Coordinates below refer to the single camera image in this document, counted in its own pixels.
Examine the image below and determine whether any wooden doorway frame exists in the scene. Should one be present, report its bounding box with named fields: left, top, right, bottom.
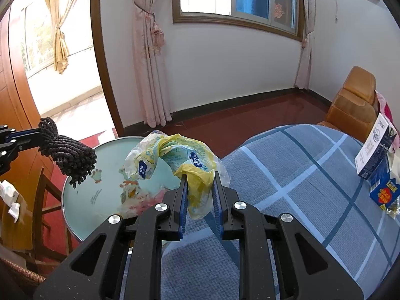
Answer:
left=90, top=0, right=126, bottom=138

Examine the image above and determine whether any small dark snack packet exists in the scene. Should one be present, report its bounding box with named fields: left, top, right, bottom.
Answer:
left=386, top=198, right=400, bottom=219

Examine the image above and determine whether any pink wrapper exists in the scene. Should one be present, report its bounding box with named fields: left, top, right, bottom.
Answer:
left=137, top=190, right=166, bottom=213

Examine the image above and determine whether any orange leather armchair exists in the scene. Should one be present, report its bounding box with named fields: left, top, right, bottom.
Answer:
left=317, top=66, right=379, bottom=143

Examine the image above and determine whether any pink and white pillow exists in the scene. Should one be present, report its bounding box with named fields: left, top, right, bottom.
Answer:
left=375, top=90, right=400, bottom=151

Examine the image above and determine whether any narrow pink curtain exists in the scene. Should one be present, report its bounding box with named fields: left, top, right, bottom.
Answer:
left=294, top=0, right=317, bottom=91

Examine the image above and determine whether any tall white and navy carton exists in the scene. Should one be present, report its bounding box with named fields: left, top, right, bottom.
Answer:
left=354, top=113, right=398, bottom=180

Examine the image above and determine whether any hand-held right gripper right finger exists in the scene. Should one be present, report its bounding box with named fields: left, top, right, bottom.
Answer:
left=212, top=170, right=365, bottom=300

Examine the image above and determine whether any orange wooden door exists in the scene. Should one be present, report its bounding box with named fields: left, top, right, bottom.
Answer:
left=0, top=9, right=72, bottom=251

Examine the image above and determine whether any blue carton with white cap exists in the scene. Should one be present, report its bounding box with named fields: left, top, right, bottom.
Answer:
left=369, top=153, right=400, bottom=210

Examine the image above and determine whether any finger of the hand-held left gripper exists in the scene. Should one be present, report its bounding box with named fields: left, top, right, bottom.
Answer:
left=0, top=137, right=43, bottom=176
left=0, top=125, right=43, bottom=143

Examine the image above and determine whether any wide pink curtain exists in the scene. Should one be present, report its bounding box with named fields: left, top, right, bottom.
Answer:
left=129, top=0, right=173, bottom=128

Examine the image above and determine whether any crumpled white tissue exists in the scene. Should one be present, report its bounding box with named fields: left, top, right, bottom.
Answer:
left=0, top=179, right=22, bottom=224

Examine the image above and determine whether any yellow plastic bag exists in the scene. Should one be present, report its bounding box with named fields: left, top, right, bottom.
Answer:
left=124, top=130, right=230, bottom=221

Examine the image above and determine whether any dark wooden chair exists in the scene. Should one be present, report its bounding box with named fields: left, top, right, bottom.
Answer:
left=0, top=165, right=76, bottom=288

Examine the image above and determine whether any yellow curtain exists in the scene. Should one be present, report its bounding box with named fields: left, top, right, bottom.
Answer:
left=44, top=0, right=91, bottom=75

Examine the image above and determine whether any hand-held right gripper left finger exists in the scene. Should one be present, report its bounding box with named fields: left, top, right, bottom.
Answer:
left=33, top=175, right=190, bottom=300

